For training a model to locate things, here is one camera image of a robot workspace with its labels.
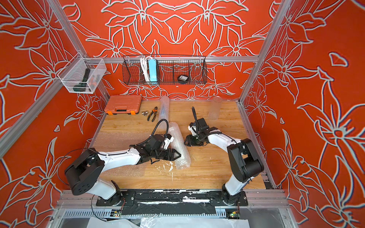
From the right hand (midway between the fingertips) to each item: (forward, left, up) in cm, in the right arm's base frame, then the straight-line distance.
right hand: (184, 143), depth 88 cm
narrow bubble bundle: (+24, +15, +2) cm, 29 cm away
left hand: (-9, +3, +1) cm, 9 cm away
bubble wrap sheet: (+4, +47, -4) cm, 47 cm away
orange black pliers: (+30, +24, -3) cm, 39 cm away
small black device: (+38, +1, +23) cm, 44 cm away
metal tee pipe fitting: (+28, +32, -3) cm, 42 cm away
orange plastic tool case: (+36, +53, -2) cm, 64 cm away
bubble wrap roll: (-13, 0, +3) cm, 14 cm away
